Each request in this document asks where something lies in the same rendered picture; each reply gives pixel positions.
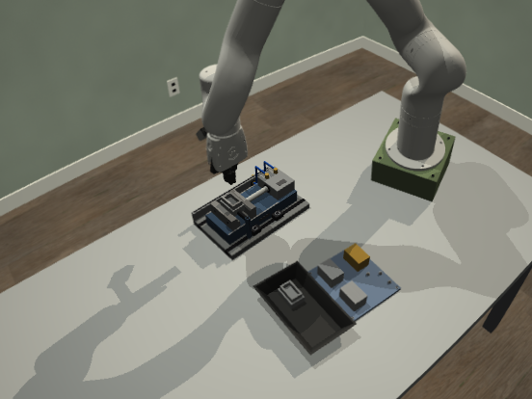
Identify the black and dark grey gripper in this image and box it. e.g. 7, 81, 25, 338
206, 125, 248, 185

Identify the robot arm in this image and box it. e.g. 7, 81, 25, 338
196, 0, 466, 171

